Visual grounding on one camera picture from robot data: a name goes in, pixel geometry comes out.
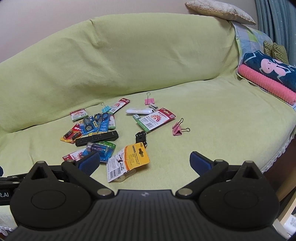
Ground black small clip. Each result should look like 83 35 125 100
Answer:
135 131 147 148

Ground blue binder clip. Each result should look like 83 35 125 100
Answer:
101 102 111 113

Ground green red card right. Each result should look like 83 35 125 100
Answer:
132 108 176 133

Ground patchwork quilt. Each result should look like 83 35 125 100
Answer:
231 21 295 108

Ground blue handled scissors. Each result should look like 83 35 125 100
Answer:
94 113 110 133

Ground pink binder clip rear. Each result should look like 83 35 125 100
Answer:
144 92 155 105

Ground pink folded blanket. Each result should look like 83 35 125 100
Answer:
237 64 295 105

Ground green sofa cover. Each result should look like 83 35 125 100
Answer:
1 13 295 191

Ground green red card left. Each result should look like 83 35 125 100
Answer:
70 108 89 122

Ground red white card rear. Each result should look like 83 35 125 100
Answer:
108 98 130 114

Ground green zigzag cushion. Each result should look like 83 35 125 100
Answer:
263 41 289 65

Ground orange white hook package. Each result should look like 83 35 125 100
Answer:
106 142 150 183

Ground red yellow battery pack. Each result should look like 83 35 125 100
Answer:
60 123 82 144

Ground pink binder clip right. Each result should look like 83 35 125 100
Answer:
172 118 191 136

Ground blue yellow scissors card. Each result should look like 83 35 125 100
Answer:
89 113 116 135

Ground navy cartoon blanket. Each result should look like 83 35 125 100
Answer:
242 51 295 92

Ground blue battery pack rear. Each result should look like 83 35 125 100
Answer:
79 116 98 136

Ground red white card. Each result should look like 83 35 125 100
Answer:
108 98 130 114
62 148 85 161

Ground white stick device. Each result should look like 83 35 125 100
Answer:
126 108 154 115

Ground black remote control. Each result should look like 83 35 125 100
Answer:
75 131 119 147

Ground green red card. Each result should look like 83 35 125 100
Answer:
70 108 89 122
132 108 176 133

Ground blue starry curtain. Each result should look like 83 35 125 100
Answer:
255 0 296 65

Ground pink binder clip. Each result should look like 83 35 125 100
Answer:
144 92 155 105
172 118 191 136

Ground blue battery blister pack front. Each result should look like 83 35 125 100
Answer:
81 141 116 163

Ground beige cushion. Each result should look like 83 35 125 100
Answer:
185 1 256 25

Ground red white card front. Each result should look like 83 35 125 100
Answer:
62 148 85 161

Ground small grey clip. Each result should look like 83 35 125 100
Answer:
149 104 159 110

